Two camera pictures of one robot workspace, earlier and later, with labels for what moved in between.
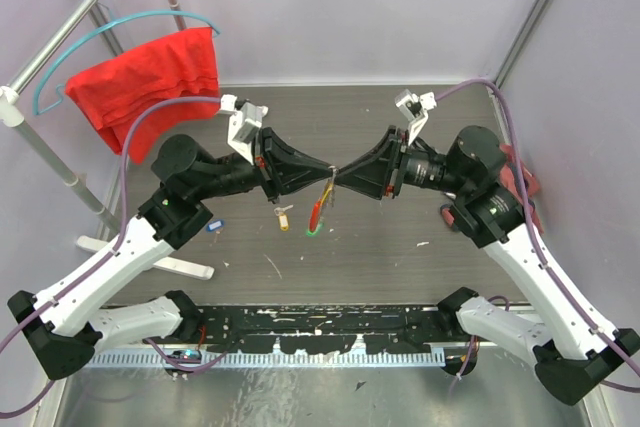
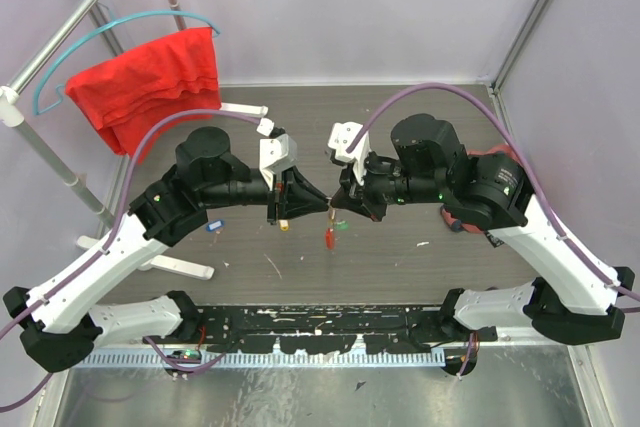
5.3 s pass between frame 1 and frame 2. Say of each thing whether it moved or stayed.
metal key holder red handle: moved
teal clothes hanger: stayed
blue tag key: stayed
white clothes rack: stayed
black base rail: stayed
